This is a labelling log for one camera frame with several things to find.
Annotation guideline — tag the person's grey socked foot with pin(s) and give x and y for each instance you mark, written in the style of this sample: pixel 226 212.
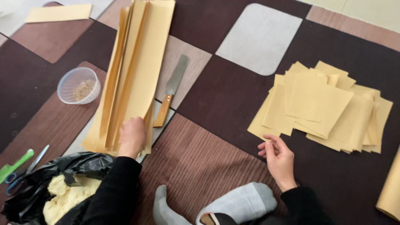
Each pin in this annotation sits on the person's grey socked foot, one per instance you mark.
pixel 162 207
pixel 240 201

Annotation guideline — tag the green plastic tool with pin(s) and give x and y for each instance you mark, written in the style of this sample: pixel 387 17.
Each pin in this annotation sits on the green plastic tool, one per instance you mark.
pixel 15 165

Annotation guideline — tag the stack of long tan sheets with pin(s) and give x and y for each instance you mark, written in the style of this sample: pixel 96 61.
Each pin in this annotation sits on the stack of long tan sheets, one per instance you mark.
pixel 147 62

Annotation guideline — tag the person's right fingers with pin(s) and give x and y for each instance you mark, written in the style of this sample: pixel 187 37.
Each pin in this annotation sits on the person's right fingers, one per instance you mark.
pixel 275 141

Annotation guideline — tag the black plastic bag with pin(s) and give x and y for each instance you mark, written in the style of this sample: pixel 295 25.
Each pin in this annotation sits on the black plastic bag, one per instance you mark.
pixel 28 193

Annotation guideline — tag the pale yellow dough lump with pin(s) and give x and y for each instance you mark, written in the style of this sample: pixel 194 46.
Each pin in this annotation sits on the pale yellow dough lump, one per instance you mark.
pixel 64 197

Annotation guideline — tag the tan sheet roll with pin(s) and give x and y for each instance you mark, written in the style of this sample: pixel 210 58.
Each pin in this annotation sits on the tan sheet roll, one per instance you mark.
pixel 390 190

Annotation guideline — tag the pile of square tan sheets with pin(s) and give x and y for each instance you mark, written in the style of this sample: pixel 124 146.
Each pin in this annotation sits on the pile of square tan sheets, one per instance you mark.
pixel 325 106

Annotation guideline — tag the clear plastic bowl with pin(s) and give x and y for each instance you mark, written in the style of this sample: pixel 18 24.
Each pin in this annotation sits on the clear plastic bowl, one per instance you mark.
pixel 67 90

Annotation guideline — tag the brown crumbs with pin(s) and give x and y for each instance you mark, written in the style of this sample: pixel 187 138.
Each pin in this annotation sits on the brown crumbs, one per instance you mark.
pixel 83 90

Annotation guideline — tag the single long tan sheet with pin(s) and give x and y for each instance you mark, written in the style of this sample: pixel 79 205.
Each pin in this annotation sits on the single long tan sheet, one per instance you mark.
pixel 59 13

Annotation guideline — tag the brown patchwork rug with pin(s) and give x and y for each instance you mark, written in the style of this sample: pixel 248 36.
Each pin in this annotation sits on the brown patchwork rug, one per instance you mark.
pixel 218 93

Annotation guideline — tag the person's right hand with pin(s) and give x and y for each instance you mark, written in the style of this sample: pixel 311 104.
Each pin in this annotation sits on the person's right hand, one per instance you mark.
pixel 281 164

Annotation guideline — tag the person's left hand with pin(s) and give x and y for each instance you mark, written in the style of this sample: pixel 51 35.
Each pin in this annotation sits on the person's left hand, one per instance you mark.
pixel 132 139

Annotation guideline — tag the person's left fingers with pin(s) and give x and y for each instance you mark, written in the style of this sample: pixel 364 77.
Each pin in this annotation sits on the person's left fingers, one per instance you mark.
pixel 134 122

